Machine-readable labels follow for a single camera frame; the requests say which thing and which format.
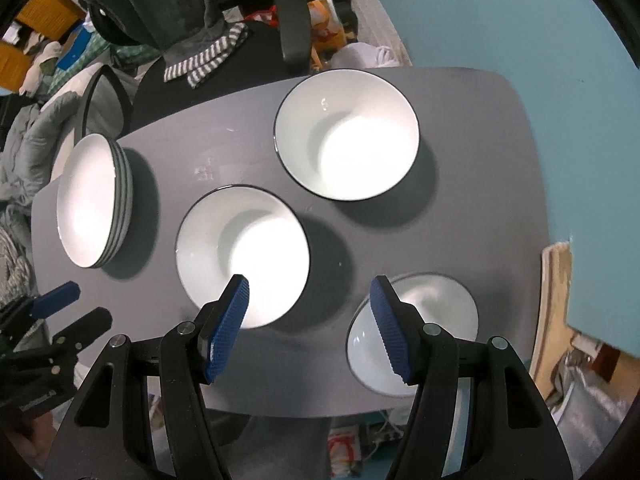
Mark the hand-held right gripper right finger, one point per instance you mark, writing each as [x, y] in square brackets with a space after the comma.
[395, 335]

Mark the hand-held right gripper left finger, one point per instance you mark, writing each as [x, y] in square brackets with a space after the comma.
[227, 330]

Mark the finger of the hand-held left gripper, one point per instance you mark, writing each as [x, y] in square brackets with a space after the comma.
[85, 327]
[55, 300]

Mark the white bowl black rim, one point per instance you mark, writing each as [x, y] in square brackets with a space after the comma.
[242, 255]
[430, 305]
[347, 135]

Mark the white plate black rim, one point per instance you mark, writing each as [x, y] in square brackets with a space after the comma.
[85, 200]
[131, 195]
[125, 195]

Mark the black white striped cloth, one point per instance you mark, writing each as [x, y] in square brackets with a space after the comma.
[12, 255]

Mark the white red plastic packet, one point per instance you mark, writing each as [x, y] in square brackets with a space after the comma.
[345, 450]

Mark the grey puffer duvet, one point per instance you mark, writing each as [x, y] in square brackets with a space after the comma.
[35, 135]

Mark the tan cardboard sheet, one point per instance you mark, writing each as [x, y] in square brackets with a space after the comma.
[555, 285]

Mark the silver foil bag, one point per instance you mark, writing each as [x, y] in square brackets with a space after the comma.
[590, 395]

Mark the tan red box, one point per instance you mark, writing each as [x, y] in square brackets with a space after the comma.
[600, 355]

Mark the green checkered tablecloth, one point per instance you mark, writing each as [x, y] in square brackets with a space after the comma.
[100, 55]

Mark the blue box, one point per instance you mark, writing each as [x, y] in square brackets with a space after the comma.
[72, 50]

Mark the black office chair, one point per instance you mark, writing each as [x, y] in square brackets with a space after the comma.
[240, 50]

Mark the white crumpled cloth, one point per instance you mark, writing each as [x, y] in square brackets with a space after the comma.
[372, 55]

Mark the wooden wardrobe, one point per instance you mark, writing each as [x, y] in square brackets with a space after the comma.
[40, 10]

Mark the dark grey hoodie striped cuffs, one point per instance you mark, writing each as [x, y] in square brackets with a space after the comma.
[150, 5]

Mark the orange yellow bag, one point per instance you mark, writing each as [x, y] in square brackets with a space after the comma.
[325, 20]

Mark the white woven rug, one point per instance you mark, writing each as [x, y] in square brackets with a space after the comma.
[372, 5]

